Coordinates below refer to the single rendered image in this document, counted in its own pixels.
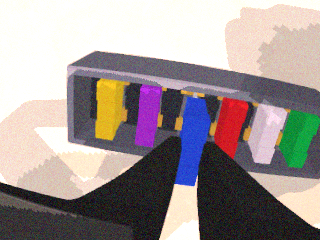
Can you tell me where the purple fuse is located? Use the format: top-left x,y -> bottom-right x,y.
135,84 -> 163,148

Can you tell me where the red fuse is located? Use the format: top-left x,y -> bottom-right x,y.
215,97 -> 249,159

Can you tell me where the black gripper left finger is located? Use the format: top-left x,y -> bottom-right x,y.
0,136 -> 183,240

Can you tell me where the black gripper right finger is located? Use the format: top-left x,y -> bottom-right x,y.
196,141 -> 320,240

